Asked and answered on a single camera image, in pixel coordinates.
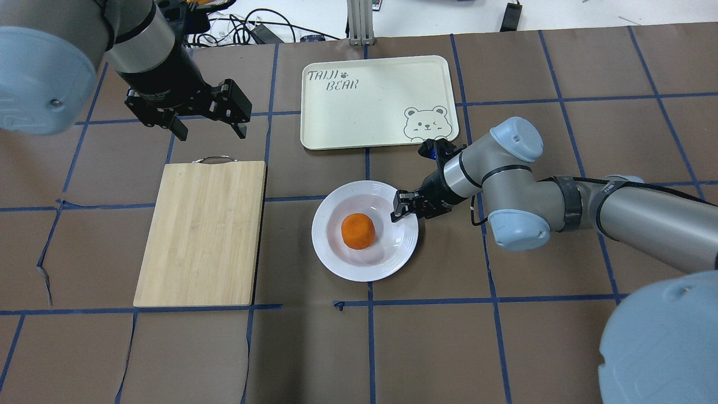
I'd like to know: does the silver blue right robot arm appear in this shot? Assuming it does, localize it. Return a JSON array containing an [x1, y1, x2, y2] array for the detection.
[[392, 109, 717, 403]]

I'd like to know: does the aluminium frame post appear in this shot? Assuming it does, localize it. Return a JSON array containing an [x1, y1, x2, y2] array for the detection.
[[347, 0, 375, 46]]

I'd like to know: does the orange mandarin fruit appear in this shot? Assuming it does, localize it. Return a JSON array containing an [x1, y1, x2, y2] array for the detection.
[[340, 213, 375, 250]]

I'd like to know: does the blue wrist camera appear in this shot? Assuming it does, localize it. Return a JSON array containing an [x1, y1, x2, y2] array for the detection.
[[417, 139, 468, 164]]

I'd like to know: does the black power adapter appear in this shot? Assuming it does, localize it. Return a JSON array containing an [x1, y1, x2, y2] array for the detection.
[[499, 1, 523, 31]]

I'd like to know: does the white ribbed ceramic plate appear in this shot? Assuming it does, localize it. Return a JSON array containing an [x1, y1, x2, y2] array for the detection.
[[312, 181, 420, 282]]

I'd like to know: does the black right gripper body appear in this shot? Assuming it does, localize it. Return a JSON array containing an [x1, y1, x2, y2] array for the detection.
[[408, 174, 454, 218]]

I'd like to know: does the bamboo cutting board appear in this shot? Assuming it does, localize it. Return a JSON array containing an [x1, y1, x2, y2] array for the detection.
[[133, 160, 267, 309]]

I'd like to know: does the cream bear plastic tray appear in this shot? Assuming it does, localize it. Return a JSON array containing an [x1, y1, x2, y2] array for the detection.
[[300, 54, 459, 151]]

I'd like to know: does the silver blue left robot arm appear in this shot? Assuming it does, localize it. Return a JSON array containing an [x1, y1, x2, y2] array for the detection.
[[1, 1, 253, 141]]

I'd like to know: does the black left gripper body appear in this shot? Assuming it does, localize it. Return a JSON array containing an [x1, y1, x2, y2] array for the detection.
[[124, 48, 251, 126]]

